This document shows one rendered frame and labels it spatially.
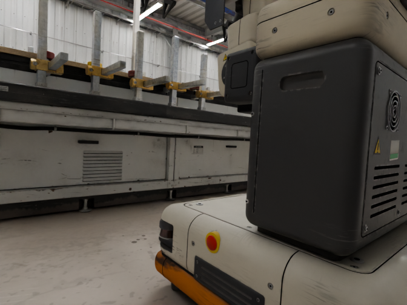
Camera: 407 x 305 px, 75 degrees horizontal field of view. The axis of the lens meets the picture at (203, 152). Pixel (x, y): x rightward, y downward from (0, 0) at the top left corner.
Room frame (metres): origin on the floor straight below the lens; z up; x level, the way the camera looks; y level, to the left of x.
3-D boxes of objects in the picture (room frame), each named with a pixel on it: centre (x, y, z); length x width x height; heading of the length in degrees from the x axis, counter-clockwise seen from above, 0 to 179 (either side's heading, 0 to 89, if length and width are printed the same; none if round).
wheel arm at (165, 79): (1.59, 0.35, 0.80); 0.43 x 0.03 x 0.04; 40
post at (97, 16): (1.44, 0.60, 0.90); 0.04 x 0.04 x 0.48; 40
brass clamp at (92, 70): (1.45, 0.59, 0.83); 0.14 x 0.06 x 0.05; 130
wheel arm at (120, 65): (1.42, 0.54, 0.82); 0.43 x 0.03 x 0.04; 40
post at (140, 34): (1.60, 0.41, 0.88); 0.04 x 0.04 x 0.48; 40
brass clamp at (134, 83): (1.61, 0.40, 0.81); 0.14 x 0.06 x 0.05; 130
